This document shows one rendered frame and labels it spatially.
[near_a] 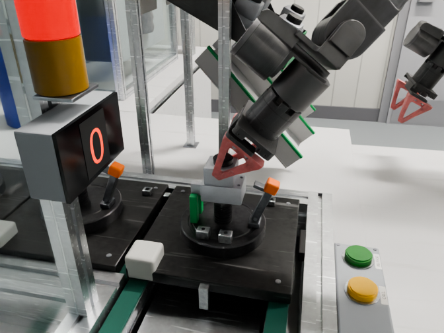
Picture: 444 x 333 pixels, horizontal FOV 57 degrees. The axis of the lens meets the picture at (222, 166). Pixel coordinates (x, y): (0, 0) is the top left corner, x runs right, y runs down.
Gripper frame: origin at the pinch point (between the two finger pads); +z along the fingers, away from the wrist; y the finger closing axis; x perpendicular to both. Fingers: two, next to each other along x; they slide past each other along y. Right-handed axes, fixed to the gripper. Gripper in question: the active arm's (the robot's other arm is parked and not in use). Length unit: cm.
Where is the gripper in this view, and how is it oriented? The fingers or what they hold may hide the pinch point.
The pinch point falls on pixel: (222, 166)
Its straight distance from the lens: 61.3
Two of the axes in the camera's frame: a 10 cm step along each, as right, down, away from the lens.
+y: -2.1, 4.7, -8.6
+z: -6.0, 6.3, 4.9
